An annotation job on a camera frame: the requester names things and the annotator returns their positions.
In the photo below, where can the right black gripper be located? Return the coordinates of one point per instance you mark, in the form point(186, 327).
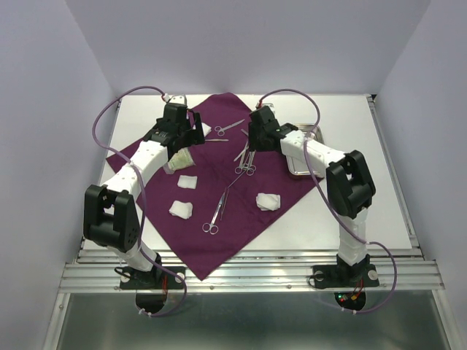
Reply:
point(254, 144)

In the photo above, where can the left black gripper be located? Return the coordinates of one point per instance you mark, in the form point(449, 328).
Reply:
point(195, 137)

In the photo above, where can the steel forceps ring handled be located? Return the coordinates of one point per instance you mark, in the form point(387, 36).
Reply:
point(248, 165)

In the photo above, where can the thin steel probe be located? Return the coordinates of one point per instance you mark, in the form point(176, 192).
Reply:
point(236, 179)

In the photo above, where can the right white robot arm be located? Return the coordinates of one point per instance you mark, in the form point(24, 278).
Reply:
point(349, 185)

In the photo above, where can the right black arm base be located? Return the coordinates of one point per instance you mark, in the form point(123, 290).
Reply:
point(341, 275)

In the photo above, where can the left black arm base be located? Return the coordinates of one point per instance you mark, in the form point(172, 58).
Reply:
point(132, 279)

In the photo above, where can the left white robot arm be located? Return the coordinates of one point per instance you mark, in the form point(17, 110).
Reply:
point(110, 217)

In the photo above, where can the purple surgical drape cloth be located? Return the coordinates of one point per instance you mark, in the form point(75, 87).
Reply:
point(214, 166)

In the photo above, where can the white gauze pad top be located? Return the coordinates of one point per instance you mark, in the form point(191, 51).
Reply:
point(206, 129)

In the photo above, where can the white gauze pad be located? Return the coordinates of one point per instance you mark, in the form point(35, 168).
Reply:
point(206, 129)
point(187, 182)
point(182, 210)
point(268, 202)

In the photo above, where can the steel scissors top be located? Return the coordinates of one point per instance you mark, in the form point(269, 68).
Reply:
point(221, 130)

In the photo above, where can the steel scissors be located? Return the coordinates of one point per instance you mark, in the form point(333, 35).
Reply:
point(221, 130)
point(211, 226)

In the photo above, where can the white gauze pad upper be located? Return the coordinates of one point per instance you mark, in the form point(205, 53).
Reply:
point(187, 182)

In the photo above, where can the white gauze pad right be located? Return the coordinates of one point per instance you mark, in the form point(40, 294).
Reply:
point(268, 202)

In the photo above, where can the white gauze pad lower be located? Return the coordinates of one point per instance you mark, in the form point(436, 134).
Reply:
point(182, 210)

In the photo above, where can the steel scissors bottom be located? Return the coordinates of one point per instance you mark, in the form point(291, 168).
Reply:
point(211, 226)

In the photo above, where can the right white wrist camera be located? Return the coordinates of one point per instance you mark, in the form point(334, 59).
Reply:
point(269, 106)

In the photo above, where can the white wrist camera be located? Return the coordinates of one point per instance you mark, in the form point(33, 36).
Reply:
point(269, 106)
point(176, 99)

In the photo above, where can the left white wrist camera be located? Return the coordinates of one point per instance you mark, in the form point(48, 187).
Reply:
point(176, 99)

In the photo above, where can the aluminium frame rail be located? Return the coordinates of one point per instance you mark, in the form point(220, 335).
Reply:
point(259, 271)

